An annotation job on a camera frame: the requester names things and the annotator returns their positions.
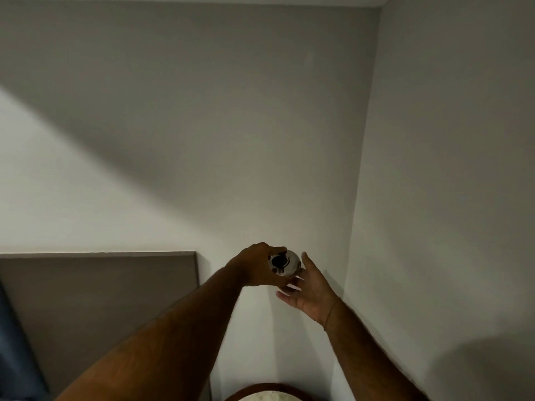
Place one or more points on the person's right hand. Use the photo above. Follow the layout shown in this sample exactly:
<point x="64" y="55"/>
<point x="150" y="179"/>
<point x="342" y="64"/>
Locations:
<point x="311" y="294"/>

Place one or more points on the person's left hand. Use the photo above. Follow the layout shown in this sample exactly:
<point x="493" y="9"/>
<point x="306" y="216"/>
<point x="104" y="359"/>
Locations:
<point x="253" y="267"/>

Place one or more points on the person's right thumb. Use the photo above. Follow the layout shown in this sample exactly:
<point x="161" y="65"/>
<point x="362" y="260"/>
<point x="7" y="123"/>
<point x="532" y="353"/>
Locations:
<point x="309" y="267"/>

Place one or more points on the person's left fingers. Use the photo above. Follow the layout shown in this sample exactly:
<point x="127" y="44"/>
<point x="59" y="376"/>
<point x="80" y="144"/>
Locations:
<point x="273" y="251"/>

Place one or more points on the white round lamp socket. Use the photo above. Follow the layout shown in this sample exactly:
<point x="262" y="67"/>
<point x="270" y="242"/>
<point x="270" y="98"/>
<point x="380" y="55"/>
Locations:
<point x="285" y="263"/>

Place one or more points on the person's right forearm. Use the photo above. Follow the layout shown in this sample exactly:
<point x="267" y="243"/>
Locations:
<point x="365" y="357"/>

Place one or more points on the person's left forearm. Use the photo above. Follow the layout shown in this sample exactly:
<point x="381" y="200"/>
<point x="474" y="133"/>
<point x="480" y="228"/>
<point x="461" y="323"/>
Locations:
<point x="154" y="350"/>

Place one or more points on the thin wrist thread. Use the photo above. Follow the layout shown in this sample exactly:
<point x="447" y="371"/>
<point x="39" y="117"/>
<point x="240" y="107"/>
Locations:
<point x="330" y="313"/>

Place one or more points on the round brown-rimmed lampshade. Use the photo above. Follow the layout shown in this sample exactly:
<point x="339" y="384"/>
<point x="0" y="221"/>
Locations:
<point x="267" y="394"/>

